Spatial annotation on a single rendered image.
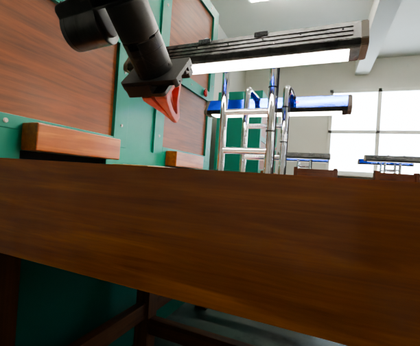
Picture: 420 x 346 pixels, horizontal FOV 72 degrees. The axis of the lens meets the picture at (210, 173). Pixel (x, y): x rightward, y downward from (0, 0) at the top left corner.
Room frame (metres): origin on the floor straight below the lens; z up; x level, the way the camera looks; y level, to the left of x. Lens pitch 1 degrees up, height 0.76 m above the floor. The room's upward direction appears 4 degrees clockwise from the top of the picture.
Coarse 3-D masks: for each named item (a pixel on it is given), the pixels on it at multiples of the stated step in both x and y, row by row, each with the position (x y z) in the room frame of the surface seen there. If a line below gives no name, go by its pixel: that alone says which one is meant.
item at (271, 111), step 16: (256, 32) 0.69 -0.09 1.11; (224, 80) 0.90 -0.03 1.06; (272, 80) 0.84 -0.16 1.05; (224, 96) 0.90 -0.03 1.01; (272, 96) 0.84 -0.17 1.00; (224, 112) 0.90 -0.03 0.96; (240, 112) 0.88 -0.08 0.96; (256, 112) 0.86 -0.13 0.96; (272, 112) 0.84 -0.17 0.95; (224, 128) 0.90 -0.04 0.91; (272, 128) 0.84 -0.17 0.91; (224, 144) 0.90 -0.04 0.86; (272, 144) 0.84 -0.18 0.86; (272, 160) 0.84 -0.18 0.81
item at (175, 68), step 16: (128, 48) 0.40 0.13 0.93; (144, 48) 0.40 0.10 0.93; (160, 48) 0.41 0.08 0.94; (144, 64) 0.42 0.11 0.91; (160, 64) 0.42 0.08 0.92; (176, 64) 0.45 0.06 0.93; (128, 80) 0.45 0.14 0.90; (144, 80) 0.44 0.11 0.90; (160, 80) 0.42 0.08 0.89; (176, 80) 0.42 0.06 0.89
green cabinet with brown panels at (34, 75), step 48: (0, 0) 0.67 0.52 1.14; (48, 0) 0.78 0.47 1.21; (192, 0) 1.52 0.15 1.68; (0, 48) 0.68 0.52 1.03; (48, 48) 0.79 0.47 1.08; (0, 96) 0.69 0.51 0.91; (48, 96) 0.80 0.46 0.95; (96, 96) 0.96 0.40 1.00; (192, 96) 1.59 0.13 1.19; (144, 144) 1.21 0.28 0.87; (192, 144) 1.63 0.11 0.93
